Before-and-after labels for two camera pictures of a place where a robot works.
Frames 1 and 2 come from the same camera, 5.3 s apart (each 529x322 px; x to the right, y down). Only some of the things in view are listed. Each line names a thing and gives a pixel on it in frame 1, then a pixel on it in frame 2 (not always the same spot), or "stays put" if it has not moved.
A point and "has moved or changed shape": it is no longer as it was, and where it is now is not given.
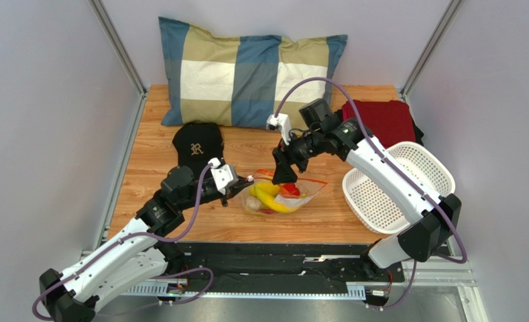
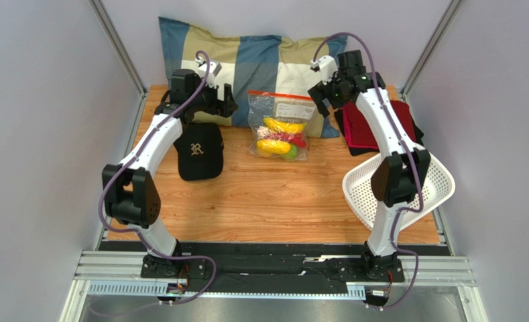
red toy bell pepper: [292, 188] to [264, 132]
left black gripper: [232, 190] to [226, 108]
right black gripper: [288, 158] to [320, 97]
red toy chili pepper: [268, 211] has moved or changed shape
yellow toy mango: [269, 186] to [266, 147]
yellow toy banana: [271, 202] has moved or changed shape
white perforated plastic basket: [376, 207] stays put
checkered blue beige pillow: [222, 80] stays put
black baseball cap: [197, 143] stays put
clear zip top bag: [261, 195] to [278, 125]
